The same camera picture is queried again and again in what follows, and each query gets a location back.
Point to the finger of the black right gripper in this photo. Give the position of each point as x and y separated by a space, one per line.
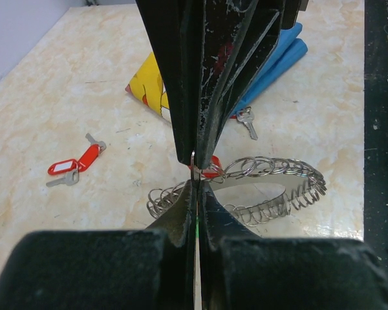
172 30

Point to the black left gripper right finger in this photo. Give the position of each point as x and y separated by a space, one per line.
241 270

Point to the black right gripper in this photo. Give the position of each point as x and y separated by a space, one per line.
238 37

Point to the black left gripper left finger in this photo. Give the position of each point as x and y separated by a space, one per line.
152 268

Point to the steel key ring disc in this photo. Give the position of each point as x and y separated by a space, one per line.
258 189

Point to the green key tag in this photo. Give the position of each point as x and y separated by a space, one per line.
197 226

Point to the loose silver key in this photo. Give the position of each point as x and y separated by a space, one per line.
246 117

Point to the red key tag plain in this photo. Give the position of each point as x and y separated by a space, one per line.
88 157

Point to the red key tag white label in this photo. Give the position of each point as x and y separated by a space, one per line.
62 167

